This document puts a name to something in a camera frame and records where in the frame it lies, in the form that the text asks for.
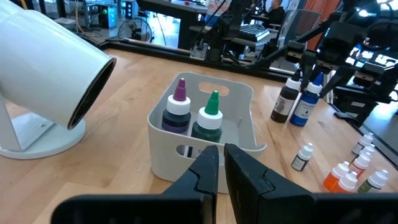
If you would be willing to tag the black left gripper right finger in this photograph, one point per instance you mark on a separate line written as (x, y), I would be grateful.
(280, 207)

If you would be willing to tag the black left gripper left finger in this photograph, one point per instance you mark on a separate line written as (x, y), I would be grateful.
(155, 208)

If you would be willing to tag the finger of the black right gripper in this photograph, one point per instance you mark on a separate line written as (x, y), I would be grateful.
(307, 68)
(339, 76)

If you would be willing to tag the large blue-capped coloring bottle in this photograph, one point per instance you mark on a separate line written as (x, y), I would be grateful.
(304, 109)

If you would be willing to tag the large black-capped coloring bottle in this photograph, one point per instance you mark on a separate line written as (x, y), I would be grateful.
(283, 105)

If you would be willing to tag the small black-label dropper bottle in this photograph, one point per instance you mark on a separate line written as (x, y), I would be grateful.
(301, 160)

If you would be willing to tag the small white-capped dropper bottle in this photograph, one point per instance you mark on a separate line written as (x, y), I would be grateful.
(369, 150)
(362, 143)

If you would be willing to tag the small orange yellow-label dropper bottle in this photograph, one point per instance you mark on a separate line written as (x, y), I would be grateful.
(360, 163)

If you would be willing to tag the large purple-capped coloring bottle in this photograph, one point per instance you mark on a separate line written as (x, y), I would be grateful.
(176, 119)

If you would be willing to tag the large green-capped coloring bottle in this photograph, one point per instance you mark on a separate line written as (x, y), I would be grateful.
(208, 130)

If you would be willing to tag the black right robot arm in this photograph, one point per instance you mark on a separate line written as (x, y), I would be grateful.
(236, 18)

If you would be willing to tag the orange fabric panel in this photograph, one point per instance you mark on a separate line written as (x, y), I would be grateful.
(323, 9)

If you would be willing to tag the grey mesh chair back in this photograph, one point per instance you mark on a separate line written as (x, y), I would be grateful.
(298, 25)

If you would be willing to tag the person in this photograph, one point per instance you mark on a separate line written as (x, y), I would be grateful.
(275, 15)

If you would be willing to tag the black backlit keyboard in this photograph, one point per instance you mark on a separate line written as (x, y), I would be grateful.
(253, 32)

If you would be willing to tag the small green dropper bottle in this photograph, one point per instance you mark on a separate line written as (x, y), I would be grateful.
(373, 183)

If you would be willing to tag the white wipes canister blue label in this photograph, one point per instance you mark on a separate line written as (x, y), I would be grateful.
(214, 14)

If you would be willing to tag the black office desk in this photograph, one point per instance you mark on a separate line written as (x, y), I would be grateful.
(186, 18)

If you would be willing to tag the black floor fan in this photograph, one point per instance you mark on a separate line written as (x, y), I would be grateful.
(135, 29)

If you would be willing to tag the computer tower green light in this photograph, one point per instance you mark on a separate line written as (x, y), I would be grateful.
(107, 17)

